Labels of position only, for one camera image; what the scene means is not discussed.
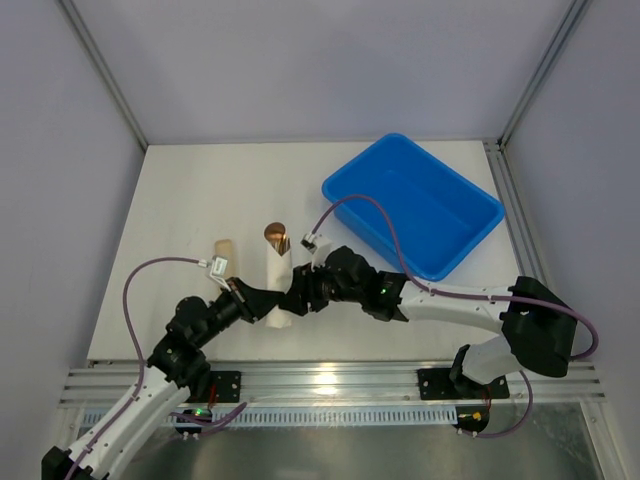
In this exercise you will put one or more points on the copper spoon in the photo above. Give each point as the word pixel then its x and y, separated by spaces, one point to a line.
pixel 275 233

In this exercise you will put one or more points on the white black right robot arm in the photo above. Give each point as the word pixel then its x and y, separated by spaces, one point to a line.
pixel 533 329

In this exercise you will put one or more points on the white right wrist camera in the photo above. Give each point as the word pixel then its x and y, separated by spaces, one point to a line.
pixel 319 248

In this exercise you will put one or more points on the aluminium frame post right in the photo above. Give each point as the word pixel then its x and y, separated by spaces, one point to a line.
pixel 560 39

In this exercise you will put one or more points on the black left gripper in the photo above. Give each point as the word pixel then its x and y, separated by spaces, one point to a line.
pixel 240 301

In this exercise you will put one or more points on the aluminium front rail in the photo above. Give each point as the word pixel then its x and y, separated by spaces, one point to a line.
pixel 289 383

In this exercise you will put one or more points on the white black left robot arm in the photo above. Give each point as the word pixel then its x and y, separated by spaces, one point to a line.
pixel 176 370

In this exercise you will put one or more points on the blue plastic bin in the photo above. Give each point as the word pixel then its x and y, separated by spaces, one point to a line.
pixel 439 216

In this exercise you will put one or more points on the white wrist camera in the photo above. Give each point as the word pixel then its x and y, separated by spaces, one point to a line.
pixel 319 248
pixel 216 268

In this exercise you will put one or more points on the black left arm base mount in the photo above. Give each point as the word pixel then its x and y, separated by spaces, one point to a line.
pixel 219 387

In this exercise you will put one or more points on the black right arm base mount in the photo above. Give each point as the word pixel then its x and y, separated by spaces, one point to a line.
pixel 440 383

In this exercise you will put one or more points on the white slotted cable duct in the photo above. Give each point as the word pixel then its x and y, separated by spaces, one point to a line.
pixel 344 416

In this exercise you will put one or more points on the aluminium frame post left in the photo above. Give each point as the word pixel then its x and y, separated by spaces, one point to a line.
pixel 92 51

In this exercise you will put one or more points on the gold fork green handle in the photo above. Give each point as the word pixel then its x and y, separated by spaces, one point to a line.
pixel 283 245

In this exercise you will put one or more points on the beige utensil holder case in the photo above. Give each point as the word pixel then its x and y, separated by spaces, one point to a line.
pixel 225 248

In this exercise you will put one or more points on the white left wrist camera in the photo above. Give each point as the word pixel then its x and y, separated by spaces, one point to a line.
pixel 216 268

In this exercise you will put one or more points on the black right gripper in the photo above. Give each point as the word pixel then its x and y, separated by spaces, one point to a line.
pixel 306 288

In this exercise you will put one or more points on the aluminium frame post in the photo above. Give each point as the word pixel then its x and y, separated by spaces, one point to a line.
pixel 560 39
pixel 92 51

